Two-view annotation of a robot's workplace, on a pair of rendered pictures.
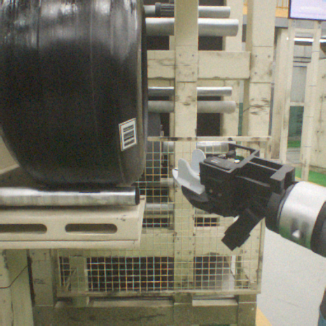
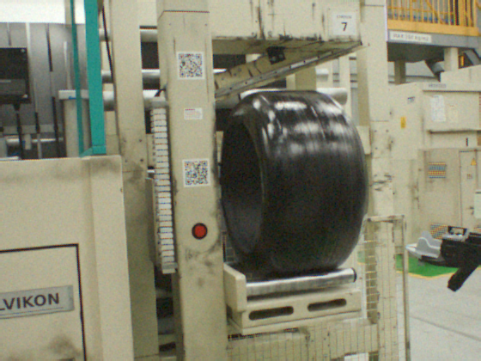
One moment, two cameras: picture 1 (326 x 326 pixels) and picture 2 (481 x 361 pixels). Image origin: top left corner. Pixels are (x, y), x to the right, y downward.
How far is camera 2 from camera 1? 1.14 m
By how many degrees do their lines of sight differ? 18
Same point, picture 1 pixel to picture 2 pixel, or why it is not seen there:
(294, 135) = not seen: hidden behind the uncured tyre
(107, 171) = (343, 254)
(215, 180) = (453, 247)
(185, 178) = (423, 250)
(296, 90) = not seen: hidden behind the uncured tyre
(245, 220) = (469, 267)
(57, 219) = (301, 300)
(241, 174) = (465, 241)
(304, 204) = not seen: outside the picture
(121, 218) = (349, 292)
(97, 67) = (355, 181)
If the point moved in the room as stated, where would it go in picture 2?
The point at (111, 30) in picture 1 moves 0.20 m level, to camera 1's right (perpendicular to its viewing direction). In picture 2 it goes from (359, 156) to (424, 153)
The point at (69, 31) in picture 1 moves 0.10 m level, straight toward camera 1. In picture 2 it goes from (336, 159) to (364, 158)
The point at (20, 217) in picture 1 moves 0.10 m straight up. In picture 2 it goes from (272, 302) to (270, 266)
